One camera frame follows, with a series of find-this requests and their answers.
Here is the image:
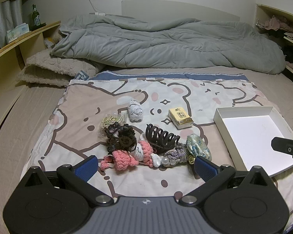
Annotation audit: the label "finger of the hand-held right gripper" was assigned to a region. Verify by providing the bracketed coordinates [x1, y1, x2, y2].
[271, 136, 293, 154]

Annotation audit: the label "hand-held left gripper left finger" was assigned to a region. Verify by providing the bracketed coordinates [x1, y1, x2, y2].
[21, 155, 114, 206]

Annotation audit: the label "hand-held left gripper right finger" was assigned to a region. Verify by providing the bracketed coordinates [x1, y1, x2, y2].
[178, 156, 272, 206]

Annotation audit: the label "blue floral fabric pouch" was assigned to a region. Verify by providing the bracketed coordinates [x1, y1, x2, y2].
[186, 134, 212, 164]

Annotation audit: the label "white shallow cardboard box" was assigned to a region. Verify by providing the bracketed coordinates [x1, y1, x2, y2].
[213, 106, 293, 178]

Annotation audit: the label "grey beaded tassel charm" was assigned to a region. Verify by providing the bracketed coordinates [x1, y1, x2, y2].
[161, 144, 194, 168]

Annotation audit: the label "pink crochet doll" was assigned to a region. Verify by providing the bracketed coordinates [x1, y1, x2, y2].
[101, 134, 163, 175]

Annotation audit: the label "dark ruffled scrunchie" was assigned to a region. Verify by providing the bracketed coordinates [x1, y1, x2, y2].
[105, 121, 137, 154]

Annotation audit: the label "brown crochet scrunchie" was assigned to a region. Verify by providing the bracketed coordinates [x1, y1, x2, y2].
[116, 130, 138, 152]

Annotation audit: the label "cartoon printed cloth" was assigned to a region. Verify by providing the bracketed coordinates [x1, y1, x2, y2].
[21, 71, 293, 233]

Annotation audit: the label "black hair claw clip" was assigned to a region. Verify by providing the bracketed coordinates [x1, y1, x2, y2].
[146, 124, 180, 152]

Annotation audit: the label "yellow tissue pack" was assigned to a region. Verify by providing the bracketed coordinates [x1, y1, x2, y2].
[168, 107, 194, 130]

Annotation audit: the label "beige fleece blanket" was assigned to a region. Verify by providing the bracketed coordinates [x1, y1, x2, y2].
[16, 33, 105, 88]

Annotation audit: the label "pink crumpled clothes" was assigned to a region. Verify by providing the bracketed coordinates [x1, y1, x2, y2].
[257, 16, 293, 33]

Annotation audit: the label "wooden clothes shelf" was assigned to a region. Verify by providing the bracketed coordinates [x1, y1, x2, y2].
[254, 4, 293, 87]

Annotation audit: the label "grey duvet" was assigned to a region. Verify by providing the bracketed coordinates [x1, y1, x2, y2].
[50, 15, 287, 75]

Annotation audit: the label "wooden bedside shelf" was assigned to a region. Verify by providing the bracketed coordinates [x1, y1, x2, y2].
[0, 21, 61, 145]

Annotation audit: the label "tissue box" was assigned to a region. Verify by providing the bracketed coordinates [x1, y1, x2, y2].
[6, 22, 30, 42]

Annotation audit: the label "green glass bottle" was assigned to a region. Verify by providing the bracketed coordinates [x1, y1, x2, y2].
[30, 4, 46, 31]

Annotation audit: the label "grey curtain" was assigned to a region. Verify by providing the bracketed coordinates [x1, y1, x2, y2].
[0, 0, 23, 54]

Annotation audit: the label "bag of beige hair ties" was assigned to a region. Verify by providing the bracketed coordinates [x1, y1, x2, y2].
[99, 112, 128, 137]

